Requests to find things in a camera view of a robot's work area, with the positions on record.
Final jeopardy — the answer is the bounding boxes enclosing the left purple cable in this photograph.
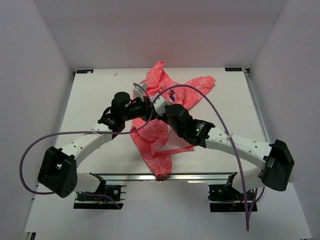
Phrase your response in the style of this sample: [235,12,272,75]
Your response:
[19,82,155,210]

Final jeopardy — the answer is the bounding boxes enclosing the right blue corner label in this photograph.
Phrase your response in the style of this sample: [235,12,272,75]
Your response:
[224,67,243,72]

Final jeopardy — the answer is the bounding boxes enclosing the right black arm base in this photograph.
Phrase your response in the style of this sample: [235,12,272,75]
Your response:
[208,184,244,203]

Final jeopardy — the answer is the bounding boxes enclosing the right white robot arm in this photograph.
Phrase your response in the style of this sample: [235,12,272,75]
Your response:
[158,104,295,200]

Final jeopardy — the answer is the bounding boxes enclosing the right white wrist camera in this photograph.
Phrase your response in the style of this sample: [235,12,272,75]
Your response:
[152,94,172,116]

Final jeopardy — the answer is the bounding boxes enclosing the aluminium table frame rail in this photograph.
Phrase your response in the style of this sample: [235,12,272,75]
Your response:
[55,67,269,179]

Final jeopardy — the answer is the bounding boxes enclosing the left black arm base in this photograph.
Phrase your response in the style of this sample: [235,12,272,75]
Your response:
[75,184,127,203]

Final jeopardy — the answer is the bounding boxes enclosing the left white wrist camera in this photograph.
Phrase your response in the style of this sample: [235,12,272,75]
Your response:
[132,82,148,101]

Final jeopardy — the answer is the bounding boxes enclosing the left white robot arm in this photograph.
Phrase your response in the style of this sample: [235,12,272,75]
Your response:
[37,92,152,200]

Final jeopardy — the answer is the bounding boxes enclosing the left blue corner label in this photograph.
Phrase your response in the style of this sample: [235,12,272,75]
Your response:
[76,69,94,74]

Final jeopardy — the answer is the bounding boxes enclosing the pink patterned jacket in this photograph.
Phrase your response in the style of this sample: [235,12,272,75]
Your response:
[130,61,203,178]

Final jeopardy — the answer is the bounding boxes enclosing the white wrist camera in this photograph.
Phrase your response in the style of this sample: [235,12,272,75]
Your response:
[152,94,172,116]
[132,82,148,101]

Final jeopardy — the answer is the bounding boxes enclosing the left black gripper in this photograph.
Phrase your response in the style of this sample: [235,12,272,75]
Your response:
[122,96,160,123]

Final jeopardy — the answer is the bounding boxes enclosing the blue corner label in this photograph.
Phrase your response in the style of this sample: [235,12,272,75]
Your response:
[224,67,243,72]
[76,69,94,74]

